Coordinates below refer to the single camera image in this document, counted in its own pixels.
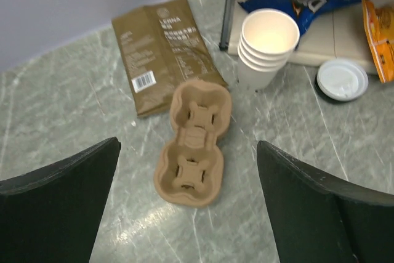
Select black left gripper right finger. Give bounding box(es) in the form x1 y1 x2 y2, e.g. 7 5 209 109
257 140 393 262

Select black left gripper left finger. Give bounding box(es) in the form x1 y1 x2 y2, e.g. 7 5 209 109
1 137 121 262

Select white plastic cup lids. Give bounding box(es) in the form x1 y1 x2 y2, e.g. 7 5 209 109
315 59 369 102

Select white paper cup stack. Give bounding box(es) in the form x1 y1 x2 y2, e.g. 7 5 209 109
237 9 300 92

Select brown coffee bean bag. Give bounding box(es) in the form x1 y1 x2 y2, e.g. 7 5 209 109
111 0 227 118

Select brown pulp cup carrier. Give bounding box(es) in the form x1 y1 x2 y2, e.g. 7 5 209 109
153 79 232 208

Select cream checkered shelf rack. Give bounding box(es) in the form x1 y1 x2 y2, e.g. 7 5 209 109
219 0 393 74

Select orange snack bag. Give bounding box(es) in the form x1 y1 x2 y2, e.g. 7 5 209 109
361 0 393 83

